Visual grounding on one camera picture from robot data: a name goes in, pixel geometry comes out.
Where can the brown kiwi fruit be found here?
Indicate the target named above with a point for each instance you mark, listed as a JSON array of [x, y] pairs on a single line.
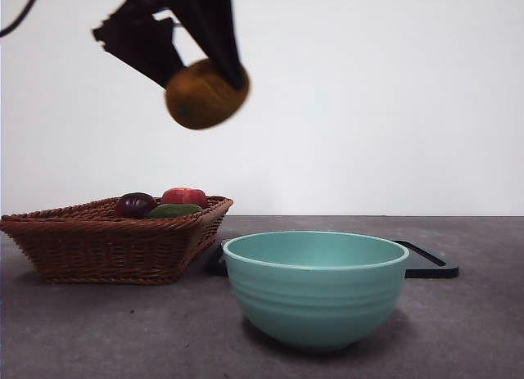
[[204, 100]]

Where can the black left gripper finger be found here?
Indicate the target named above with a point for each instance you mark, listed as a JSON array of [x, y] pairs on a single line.
[[139, 39], [217, 31]]

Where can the red peach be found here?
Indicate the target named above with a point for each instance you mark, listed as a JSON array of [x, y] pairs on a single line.
[[184, 197]]

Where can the brown wicker basket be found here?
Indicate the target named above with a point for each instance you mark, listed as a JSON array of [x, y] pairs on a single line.
[[102, 248]]

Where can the dark purple round fruit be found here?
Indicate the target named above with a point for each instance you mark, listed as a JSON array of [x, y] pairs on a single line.
[[133, 205]]

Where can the teal ceramic bowl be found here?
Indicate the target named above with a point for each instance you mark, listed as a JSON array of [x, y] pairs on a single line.
[[315, 301]]

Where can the dark teal rectangular tray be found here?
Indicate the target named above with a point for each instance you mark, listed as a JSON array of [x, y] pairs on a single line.
[[434, 268]]

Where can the green avocado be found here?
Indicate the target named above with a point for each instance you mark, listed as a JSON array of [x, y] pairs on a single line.
[[172, 211]]

